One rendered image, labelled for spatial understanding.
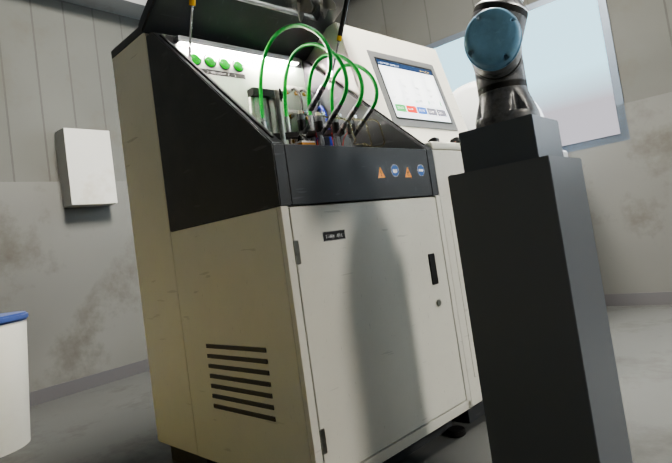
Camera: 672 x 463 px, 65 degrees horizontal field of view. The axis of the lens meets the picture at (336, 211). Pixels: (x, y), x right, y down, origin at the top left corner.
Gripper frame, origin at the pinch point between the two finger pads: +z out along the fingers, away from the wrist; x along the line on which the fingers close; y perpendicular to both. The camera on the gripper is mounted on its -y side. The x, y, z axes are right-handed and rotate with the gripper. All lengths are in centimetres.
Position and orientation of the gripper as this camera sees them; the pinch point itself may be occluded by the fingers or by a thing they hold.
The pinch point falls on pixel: (311, 15)
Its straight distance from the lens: 160.8
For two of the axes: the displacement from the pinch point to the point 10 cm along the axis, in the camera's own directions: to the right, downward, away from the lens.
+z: -1.4, 7.7, 6.2
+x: 7.8, -3.0, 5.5
